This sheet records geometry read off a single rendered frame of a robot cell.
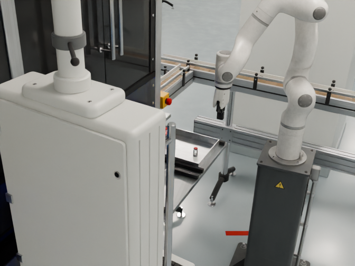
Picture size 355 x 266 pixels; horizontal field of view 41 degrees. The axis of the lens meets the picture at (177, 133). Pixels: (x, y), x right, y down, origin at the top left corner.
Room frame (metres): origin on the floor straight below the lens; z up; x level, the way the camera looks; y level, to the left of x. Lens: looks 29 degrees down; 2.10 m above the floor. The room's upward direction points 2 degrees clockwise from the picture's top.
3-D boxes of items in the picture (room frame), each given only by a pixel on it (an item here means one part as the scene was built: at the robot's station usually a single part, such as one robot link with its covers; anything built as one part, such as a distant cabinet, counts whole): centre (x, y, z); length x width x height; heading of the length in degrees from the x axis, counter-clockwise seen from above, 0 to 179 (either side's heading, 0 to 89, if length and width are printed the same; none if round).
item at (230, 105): (2.92, -0.36, 0.46); 0.09 x 0.09 x 0.77; 65
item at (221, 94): (2.01, -0.20, 1.19); 0.10 x 0.08 x 0.11; 155
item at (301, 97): (1.99, -0.56, 1.16); 0.19 x 0.12 x 0.24; 2
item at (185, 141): (2.03, -0.01, 0.90); 0.34 x 0.26 x 0.04; 65
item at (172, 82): (2.67, 0.11, 0.92); 0.69 x 0.16 x 0.16; 155
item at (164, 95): (2.35, 0.10, 1.00); 0.08 x 0.07 x 0.07; 65
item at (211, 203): (2.92, -0.36, 0.07); 0.50 x 0.08 x 0.14; 155
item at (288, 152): (2.03, -0.56, 0.95); 0.19 x 0.19 x 0.18
